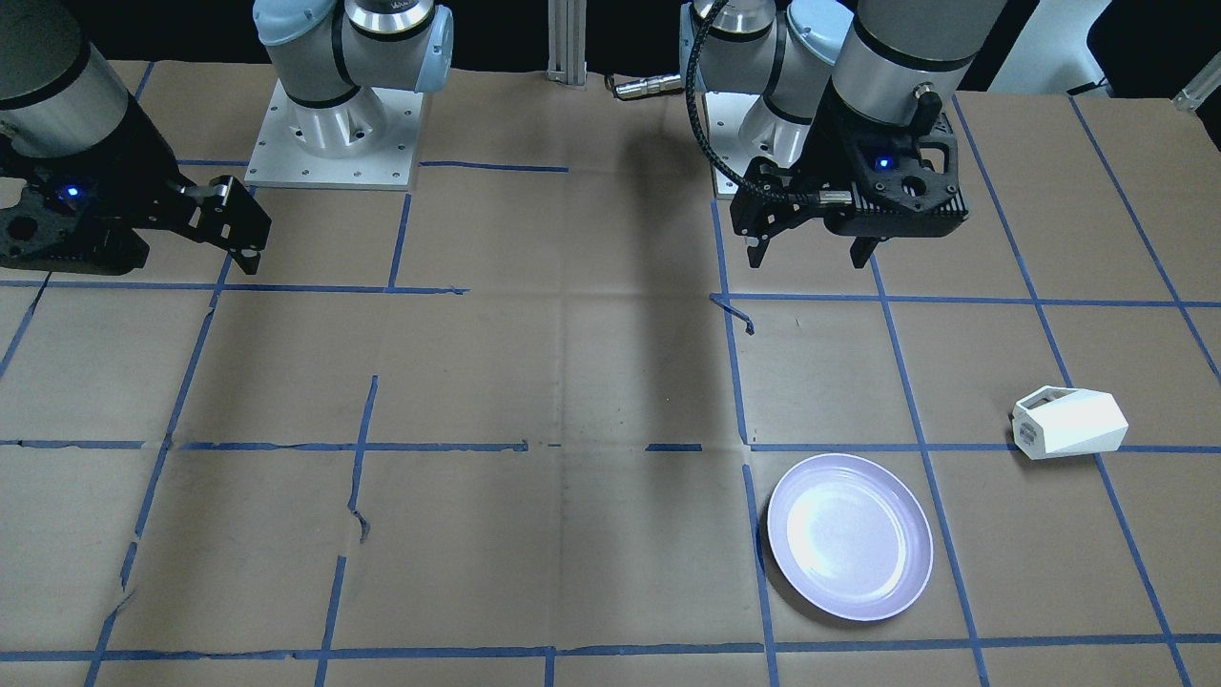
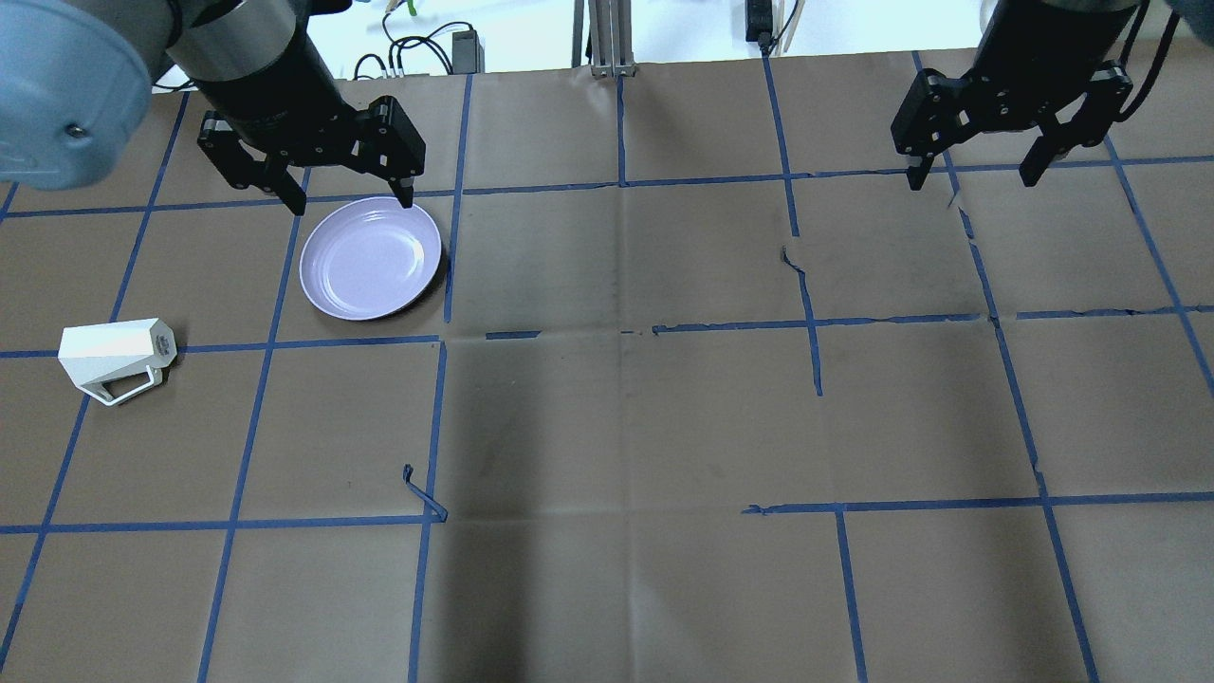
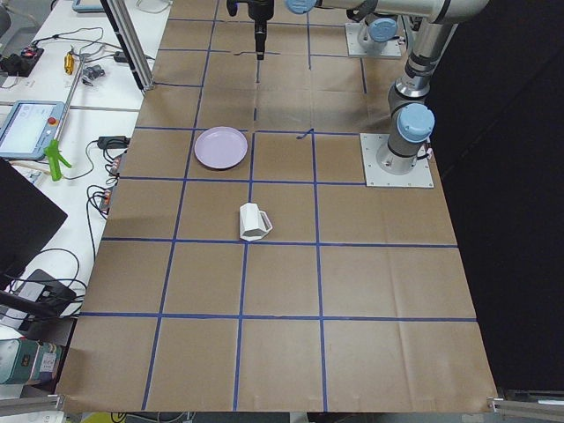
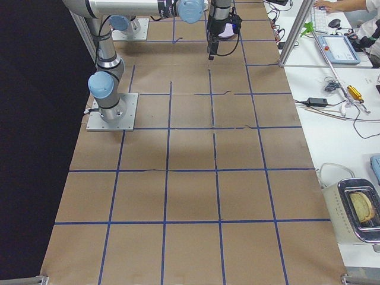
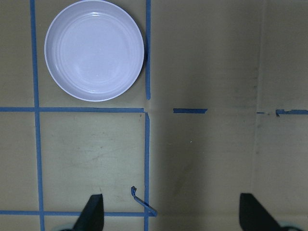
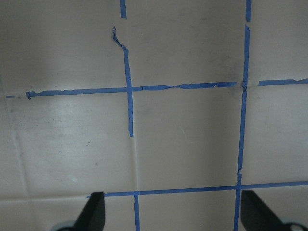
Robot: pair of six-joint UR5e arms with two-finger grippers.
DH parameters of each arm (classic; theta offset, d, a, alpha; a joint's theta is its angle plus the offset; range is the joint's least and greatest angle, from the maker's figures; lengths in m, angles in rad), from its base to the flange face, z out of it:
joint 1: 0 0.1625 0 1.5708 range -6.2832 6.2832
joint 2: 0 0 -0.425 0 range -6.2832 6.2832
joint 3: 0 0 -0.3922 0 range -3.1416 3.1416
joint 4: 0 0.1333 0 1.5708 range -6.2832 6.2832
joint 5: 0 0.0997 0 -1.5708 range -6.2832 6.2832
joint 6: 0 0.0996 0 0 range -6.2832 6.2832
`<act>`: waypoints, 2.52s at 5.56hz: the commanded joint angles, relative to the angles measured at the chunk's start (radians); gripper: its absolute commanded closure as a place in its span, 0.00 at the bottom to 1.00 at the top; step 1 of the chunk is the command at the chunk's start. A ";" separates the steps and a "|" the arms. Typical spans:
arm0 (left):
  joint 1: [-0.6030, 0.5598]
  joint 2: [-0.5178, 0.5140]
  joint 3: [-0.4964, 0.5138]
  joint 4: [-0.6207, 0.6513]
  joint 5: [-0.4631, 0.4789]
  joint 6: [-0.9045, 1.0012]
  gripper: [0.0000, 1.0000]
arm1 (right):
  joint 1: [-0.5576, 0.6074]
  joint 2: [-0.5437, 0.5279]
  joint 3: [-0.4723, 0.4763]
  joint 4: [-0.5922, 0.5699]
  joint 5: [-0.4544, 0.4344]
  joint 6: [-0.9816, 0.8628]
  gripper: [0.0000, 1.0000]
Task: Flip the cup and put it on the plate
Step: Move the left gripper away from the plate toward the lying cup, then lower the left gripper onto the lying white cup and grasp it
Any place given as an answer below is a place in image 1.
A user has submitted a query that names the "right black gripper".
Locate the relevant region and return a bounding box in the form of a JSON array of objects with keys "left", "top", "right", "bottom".
[{"left": 2, "top": 96, "right": 271, "bottom": 277}]

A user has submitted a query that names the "lavender plate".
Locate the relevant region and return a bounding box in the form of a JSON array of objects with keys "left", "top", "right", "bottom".
[{"left": 764, "top": 453, "right": 935, "bottom": 622}]

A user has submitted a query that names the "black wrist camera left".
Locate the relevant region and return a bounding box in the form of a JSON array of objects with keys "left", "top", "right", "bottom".
[{"left": 824, "top": 181, "right": 971, "bottom": 239}]

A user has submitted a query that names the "metal cable connector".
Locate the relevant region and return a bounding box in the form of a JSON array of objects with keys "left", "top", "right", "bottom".
[{"left": 604, "top": 74, "right": 684, "bottom": 101}]

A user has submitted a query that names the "aluminium frame post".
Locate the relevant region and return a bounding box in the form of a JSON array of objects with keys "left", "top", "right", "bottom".
[{"left": 546, "top": 0, "right": 589, "bottom": 90}]

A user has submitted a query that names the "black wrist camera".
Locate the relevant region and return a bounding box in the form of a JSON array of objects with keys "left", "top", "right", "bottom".
[
  {"left": 824, "top": 181, "right": 971, "bottom": 239},
  {"left": 1, "top": 181, "right": 150, "bottom": 277}
]

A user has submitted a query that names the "white faceted cup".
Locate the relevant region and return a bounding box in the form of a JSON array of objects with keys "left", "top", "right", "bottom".
[{"left": 1011, "top": 386, "right": 1129, "bottom": 460}]

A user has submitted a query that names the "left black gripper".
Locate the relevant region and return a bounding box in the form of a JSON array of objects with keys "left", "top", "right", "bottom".
[{"left": 730, "top": 88, "right": 958, "bottom": 268}]

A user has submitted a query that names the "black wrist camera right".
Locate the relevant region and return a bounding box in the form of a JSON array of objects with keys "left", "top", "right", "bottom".
[{"left": 1, "top": 181, "right": 150, "bottom": 277}]

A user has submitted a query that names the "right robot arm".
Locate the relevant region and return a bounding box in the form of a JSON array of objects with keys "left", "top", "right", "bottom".
[{"left": 1, "top": 1, "right": 455, "bottom": 277}]

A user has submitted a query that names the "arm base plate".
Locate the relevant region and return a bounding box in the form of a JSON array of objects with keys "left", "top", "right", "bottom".
[
  {"left": 696, "top": 92, "right": 813, "bottom": 176},
  {"left": 244, "top": 83, "right": 426, "bottom": 192}
]

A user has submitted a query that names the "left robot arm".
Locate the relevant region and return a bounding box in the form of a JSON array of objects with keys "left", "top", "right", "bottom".
[{"left": 679, "top": 1, "right": 1002, "bottom": 268}]

